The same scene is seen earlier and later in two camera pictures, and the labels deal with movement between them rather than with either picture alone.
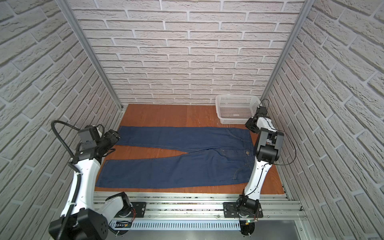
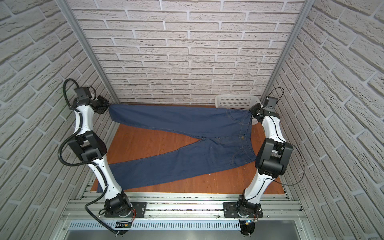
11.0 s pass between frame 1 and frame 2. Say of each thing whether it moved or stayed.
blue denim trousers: moved
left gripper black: moved
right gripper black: moved
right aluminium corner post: stayed
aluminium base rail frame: stayed
